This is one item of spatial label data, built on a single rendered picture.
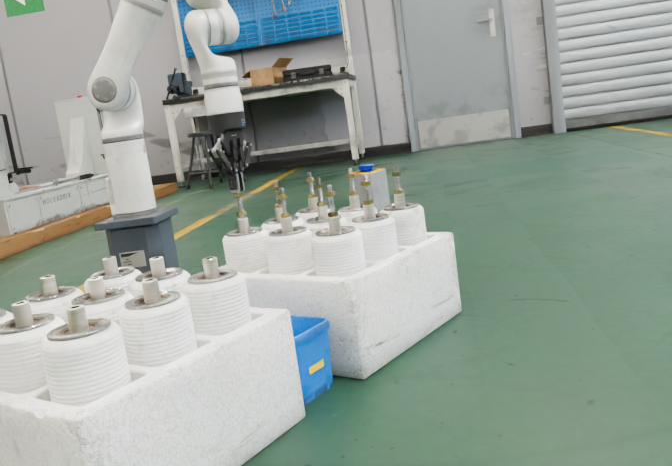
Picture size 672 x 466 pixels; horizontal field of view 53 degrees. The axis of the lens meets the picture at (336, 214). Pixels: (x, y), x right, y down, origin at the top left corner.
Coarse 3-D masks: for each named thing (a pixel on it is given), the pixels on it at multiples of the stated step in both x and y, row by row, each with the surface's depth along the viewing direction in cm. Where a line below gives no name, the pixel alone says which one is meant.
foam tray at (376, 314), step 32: (416, 256) 135; (448, 256) 146; (256, 288) 131; (288, 288) 126; (320, 288) 122; (352, 288) 118; (384, 288) 126; (416, 288) 135; (448, 288) 145; (352, 320) 119; (384, 320) 125; (416, 320) 134; (352, 352) 120; (384, 352) 125
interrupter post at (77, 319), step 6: (72, 306) 84; (78, 306) 84; (84, 306) 84; (66, 312) 83; (72, 312) 82; (78, 312) 83; (84, 312) 83; (72, 318) 82; (78, 318) 83; (84, 318) 83; (72, 324) 83; (78, 324) 83; (84, 324) 83; (72, 330) 83; (78, 330) 83; (84, 330) 83
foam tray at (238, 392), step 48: (240, 336) 96; (288, 336) 105; (144, 384) 82; (192, 384) 89; (240, 384) 96; (288, 384) 105; (0, 432) 84; (48, 432) 78; (96, 432) 76; (144, 432) 82; (192, 432) 88; (240, 432) 96
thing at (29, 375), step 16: (0, 336) 87; (16, 336) 86; (32, 336) 87; (0, 352) 86; (16, 352) 86; (32, 352) 87; (0, 368) 87; (16, 368) 86; (32, 368) 87; (0, 384) 88; (16, 384) 87; (32, 384) 87
